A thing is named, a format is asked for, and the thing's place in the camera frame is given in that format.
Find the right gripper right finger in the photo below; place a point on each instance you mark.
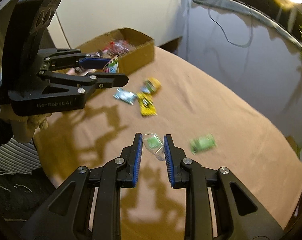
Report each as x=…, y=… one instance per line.
x=218, y=204

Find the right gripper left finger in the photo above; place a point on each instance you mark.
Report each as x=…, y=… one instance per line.
x=87, y=204

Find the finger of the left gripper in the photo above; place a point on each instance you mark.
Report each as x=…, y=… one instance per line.
x=58, y=59
x=53, y=85

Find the light blue candy packet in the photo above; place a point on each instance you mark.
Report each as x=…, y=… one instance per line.
x=125, y=96

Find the red clear dates bag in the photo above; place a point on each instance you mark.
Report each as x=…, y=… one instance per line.
x=116, y=47

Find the yellow blue egg snack packet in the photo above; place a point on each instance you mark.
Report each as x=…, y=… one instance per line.
x=150, y=85

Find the clear green candy packet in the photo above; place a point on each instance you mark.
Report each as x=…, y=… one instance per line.
x=154, y=144

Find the left white gloved hand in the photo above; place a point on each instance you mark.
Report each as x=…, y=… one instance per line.
x=23, y=127

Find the brown cardboard box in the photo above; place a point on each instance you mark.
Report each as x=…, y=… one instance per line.
x=134, y=60

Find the green flat snack packet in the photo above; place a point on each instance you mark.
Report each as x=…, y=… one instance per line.
x=201, y=144

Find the tan table blanket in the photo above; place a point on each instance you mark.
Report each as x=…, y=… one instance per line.
x=190, y=104

